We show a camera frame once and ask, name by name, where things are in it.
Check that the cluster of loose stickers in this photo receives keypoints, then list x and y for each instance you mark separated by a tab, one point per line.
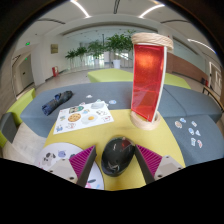
178	124

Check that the dark grey seat block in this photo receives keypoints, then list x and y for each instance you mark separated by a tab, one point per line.
8	126

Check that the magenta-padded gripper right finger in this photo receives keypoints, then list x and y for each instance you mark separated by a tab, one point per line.
150	163

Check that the brass wall plaque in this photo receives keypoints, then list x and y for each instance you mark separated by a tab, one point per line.
54	49

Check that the white round puppy mouse pad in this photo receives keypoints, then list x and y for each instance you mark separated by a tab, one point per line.
53	153

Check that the group of potted plants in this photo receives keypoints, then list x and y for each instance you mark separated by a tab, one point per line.
116	43

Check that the green exit sign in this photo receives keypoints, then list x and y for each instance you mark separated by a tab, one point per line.
27	43

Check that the grey bench with stickers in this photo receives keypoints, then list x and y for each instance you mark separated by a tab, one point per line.
210	146

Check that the lime green flat bench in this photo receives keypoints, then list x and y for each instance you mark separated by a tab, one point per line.
110	75

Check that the group of ceiling strip lights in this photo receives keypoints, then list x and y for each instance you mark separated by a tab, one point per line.
80	8

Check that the white sticker sheet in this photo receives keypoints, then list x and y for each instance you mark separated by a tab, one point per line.
83	118

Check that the red fire extinguisher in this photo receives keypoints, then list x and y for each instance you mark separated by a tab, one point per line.
55	71

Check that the long grey upholstered bench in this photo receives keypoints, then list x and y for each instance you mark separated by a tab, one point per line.
110	91

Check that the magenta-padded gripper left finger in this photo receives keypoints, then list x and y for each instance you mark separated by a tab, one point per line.
83	163

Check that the black computer mouse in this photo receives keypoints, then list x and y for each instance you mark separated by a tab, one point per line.
116	156

